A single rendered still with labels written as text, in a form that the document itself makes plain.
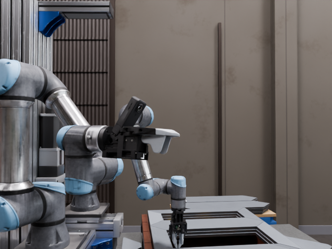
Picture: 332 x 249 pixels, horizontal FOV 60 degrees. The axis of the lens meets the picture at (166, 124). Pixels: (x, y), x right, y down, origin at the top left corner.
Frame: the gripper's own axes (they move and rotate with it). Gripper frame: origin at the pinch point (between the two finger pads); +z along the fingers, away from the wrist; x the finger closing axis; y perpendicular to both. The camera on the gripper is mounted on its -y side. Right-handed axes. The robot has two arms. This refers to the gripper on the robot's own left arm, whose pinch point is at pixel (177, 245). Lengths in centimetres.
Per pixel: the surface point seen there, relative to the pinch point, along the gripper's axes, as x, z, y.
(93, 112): -77, -80, -260
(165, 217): 0, 4, -58
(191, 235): 12.0, 4.2, -24.0
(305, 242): 79, 8, -16
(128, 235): -26, 19, -68
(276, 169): 168, -4, -222
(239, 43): 126, -178, -244
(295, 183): 193, 15, -219
